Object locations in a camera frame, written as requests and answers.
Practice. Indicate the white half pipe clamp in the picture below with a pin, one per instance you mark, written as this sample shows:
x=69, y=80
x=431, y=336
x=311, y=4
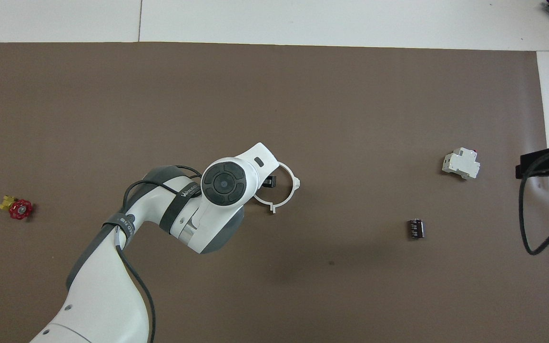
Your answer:
x=261, y=201
x=296, y=182

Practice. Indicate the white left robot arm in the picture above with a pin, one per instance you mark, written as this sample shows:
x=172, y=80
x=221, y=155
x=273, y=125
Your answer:
x=103, y=295

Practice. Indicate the white circuit breaker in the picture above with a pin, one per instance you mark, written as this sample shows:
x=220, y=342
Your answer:
x=460, y=164

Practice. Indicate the black cylindrical capacitor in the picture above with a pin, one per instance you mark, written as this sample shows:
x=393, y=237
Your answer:
x=416, y=228

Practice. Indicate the brown paper table mat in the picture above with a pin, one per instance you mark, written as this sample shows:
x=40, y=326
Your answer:
x=350, y=286

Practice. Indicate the red handwheel brass valve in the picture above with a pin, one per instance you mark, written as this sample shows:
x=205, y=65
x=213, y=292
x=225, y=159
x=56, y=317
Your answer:
x=20, y=209

